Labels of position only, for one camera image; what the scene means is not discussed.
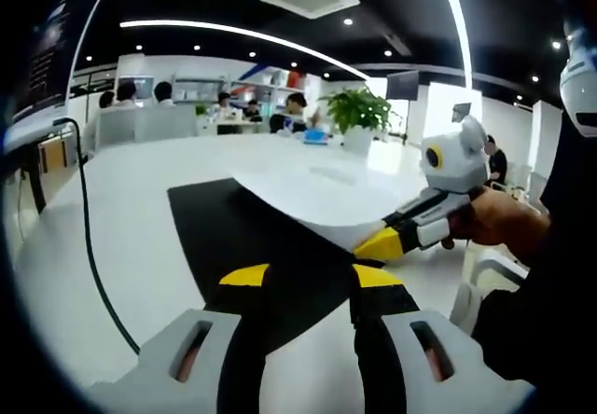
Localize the white worn device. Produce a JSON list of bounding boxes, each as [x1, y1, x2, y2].
[[558, 17, 597, 138]]

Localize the grey desk partition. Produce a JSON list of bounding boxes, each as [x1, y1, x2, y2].
[[95, 104, 200, 154]]

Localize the large computer monitor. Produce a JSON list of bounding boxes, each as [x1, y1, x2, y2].
[[8, 0, 112, 126]]

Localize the large black screen on stand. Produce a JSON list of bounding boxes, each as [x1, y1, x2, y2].
[[385, 69, 420, 101]]

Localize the wall display screen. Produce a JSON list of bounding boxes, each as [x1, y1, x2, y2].
[[116, 76, 155, 103]]

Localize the long black cable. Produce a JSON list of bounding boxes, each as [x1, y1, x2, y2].
[[53, 117, 141, 357]]

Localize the person's dark clothing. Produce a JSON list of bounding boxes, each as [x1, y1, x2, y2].
[[473, 105, 597, 414]]

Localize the white office chair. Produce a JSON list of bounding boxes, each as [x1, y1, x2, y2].
[[450, 250, 531, 336]]

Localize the white wall shelf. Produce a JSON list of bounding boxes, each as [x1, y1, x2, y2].
[[172, 71, 323, 107]]

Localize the white side desk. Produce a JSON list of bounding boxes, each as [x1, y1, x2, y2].
[[0, 115, 80, 214]]

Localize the curved ceiling light strip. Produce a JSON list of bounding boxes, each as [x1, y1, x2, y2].
[[119, 19, 372, 82]]

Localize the green potted plant white pot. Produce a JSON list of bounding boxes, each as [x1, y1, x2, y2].
[[319, 86, 397, 157]]

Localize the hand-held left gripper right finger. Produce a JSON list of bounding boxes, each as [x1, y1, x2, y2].
[[348, 262, 537, 414]]

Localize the straight ceiling light strip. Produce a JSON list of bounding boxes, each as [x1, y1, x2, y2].
[[433, 0, 473, 90]]

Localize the person's right hand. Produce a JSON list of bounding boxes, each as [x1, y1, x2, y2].
[[441, 185, 538, 251]]

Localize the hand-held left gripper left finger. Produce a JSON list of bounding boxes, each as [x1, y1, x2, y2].
[[86, 262, 276, 414]]

